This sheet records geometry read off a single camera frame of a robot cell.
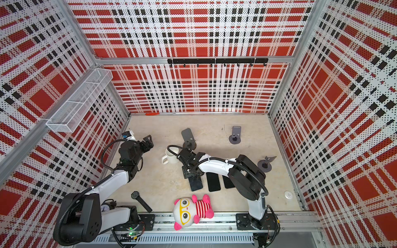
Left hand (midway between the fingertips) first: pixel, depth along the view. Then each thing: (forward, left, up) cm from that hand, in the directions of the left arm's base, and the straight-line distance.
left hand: (148, 138), depth 88 cm
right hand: (-15, -26, -13) cm, 33 cm away
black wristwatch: (-28, +5, -15) cm, 32 cm away
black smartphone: (-20, -38, -15) cm, 45 cm away
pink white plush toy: (-36, -25, -7) cm, 45 cm away
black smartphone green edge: (-22, -28, -11) cm, 37 cm away
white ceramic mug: (-9, -13, -8) cm, 17 cm away
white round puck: (-27, -78, -15) cm, 84 cm away
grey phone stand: (+8, -53, -13) cm, 56 cm away
